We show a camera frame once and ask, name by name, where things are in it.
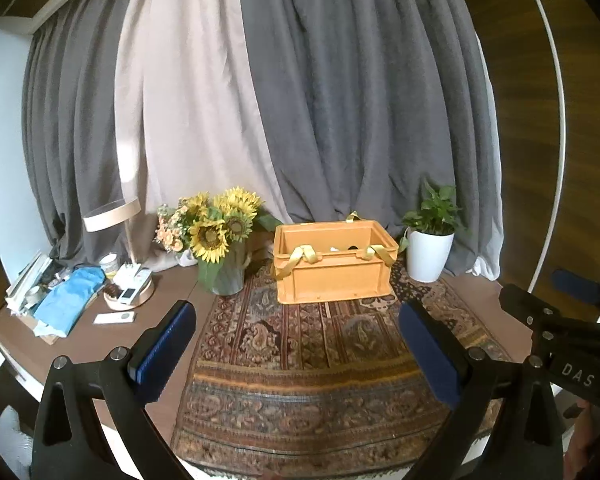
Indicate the pink flower bunch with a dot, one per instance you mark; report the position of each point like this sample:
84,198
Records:
171,229

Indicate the beige curtain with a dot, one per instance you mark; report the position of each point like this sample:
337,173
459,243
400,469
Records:
186,114

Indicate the green leafy plant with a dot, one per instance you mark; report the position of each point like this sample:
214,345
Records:
438,214

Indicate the Mickey Mouse plush toy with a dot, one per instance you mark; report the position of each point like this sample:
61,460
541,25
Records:
343,249

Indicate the orange plastic crate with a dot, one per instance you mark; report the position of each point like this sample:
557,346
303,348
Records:
306,272

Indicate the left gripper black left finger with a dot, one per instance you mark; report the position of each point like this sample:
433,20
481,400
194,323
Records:
133,378

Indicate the grey ribbed vase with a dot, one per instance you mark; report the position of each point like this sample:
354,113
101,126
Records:
227,277

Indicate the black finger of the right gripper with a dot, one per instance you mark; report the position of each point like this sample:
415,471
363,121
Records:
545,321
577,287

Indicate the white ribbed plant pot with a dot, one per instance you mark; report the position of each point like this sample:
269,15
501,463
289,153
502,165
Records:
426,255

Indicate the white remote control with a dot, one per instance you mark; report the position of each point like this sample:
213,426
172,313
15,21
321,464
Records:
114,318

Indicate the sunflower bouquet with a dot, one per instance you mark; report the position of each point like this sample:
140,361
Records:
216,222

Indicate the blue cloth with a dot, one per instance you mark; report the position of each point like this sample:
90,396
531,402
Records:
61,308

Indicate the patterned oriental rug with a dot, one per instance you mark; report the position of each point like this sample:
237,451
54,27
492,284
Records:
314,391

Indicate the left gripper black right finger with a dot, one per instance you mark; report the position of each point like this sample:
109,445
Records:
464,385

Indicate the white table lamp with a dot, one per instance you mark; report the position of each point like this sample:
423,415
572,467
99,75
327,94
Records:
132,283

